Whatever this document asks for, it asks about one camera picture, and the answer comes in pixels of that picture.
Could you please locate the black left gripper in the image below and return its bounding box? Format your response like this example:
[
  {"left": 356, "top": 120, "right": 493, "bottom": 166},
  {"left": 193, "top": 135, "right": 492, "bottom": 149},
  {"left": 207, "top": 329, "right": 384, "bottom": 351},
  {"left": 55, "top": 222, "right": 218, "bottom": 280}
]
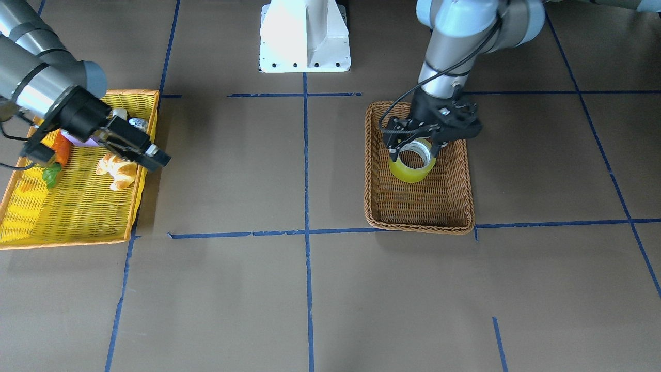
[{"left": 382, "top": 89, "right": 482, "bottom": 162}]

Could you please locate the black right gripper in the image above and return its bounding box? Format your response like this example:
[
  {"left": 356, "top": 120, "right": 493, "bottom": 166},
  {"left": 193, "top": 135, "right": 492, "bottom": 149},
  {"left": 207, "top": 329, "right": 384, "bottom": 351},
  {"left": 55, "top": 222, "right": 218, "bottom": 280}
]
[{"left": 54, "top": 86, "right": 171, "bottom": 170}]

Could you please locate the yellow tape roll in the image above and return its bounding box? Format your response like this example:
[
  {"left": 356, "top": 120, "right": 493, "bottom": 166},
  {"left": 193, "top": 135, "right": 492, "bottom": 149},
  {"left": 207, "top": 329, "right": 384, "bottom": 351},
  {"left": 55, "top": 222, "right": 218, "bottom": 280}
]
[{"left": 388, "top": 138, "right": 436, "bottom": 183}]

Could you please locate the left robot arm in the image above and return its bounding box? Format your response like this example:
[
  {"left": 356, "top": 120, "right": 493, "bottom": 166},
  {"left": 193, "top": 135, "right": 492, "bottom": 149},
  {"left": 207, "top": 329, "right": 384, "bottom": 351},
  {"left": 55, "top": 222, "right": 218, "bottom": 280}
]
[{"left": 382, "top": 1, "right": 546, "bottom": 161}]

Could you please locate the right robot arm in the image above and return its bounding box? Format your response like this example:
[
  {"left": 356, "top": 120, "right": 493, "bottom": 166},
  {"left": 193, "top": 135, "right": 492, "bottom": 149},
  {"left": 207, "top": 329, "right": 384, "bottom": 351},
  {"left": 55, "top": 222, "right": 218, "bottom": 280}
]
[{"left": 1, "top": 1, "right": 170, "bottom": 172}]

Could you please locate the brown wicker basket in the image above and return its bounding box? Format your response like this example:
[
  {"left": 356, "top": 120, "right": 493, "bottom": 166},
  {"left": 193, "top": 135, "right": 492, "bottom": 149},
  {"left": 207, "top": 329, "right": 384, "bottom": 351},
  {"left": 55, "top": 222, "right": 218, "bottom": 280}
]
[{"left": 364, "top": 101, "right": 475, "bottom": 235}]

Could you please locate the yellow plastic woven basket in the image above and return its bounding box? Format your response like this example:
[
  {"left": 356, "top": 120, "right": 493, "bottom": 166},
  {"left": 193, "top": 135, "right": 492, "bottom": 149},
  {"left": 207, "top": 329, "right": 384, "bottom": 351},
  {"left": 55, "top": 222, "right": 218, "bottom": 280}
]
[{"left": 0, "top": 89, "right": 160, "bottom": 251}]

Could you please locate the toy croissant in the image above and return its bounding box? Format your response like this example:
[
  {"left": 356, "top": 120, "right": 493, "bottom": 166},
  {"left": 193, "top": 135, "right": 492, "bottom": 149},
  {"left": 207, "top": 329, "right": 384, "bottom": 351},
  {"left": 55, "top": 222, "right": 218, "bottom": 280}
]
[{"left": 96, "top": 153, "right": 138, "bottom": 191}]

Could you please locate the small black labelled can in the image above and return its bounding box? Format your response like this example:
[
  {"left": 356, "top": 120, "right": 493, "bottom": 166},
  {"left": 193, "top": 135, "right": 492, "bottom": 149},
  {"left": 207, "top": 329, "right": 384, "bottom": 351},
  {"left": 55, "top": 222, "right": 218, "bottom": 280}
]
[{"left": 128, "top": 118, "right": 148, "bottom": 133}]

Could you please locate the toy panda figure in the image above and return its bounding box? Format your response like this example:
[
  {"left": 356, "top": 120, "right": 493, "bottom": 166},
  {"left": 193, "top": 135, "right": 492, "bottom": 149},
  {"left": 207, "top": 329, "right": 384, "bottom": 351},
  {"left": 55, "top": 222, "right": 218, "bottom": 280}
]
[{"left": 112, "top": 108, "right": 129, "bottom": 121}]

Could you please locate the purple foam cube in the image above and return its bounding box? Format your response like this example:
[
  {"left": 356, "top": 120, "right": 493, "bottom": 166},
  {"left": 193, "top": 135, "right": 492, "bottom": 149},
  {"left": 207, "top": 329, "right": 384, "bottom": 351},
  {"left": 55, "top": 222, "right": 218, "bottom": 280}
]
[{"left": 60, "top": 129, "right": 101, "bottom": 148}]

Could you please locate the toy orange carrot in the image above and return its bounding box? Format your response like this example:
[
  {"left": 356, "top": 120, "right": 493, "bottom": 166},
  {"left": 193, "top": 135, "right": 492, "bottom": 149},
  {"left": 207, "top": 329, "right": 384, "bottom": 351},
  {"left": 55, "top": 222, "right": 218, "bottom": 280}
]
[{"left": 42, "top": 132, "right": 72, "bottom": 189}]

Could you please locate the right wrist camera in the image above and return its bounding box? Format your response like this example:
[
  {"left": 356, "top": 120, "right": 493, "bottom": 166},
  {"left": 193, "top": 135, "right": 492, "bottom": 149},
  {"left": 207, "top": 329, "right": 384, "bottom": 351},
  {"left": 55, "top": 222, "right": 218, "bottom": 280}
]
[{"left": 19, "top": 126, "right": 56, "bottom": 166}]

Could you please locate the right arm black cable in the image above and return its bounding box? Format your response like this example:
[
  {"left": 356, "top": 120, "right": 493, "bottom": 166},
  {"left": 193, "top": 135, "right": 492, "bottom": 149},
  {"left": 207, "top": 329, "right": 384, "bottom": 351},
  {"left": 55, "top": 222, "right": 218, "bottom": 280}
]
[{"left": 0, "top": 111, "right": 52, "bottom": 171}]

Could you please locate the white pillar mount base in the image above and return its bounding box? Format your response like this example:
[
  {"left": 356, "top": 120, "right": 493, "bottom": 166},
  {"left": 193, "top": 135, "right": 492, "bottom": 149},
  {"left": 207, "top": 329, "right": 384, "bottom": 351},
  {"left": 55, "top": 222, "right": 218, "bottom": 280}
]
[{"left": 258, "top": 1, "right": 352, "bottom": 73}]

